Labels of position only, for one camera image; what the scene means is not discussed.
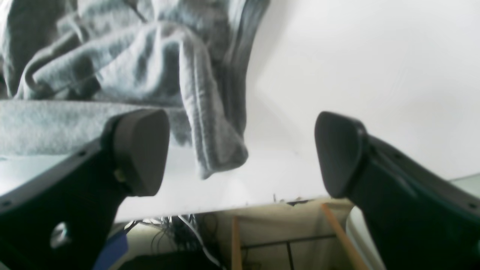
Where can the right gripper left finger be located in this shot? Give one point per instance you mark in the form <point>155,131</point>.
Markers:
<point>61,218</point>

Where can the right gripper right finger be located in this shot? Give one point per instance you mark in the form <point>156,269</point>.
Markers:
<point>417,220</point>

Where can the plain dark grey T-shirt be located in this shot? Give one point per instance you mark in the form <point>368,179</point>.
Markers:
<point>67,66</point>

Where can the blue object at right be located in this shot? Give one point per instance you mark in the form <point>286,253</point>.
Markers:
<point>116,246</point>

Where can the wooden chair frame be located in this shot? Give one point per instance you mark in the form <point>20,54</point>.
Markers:
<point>290,224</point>

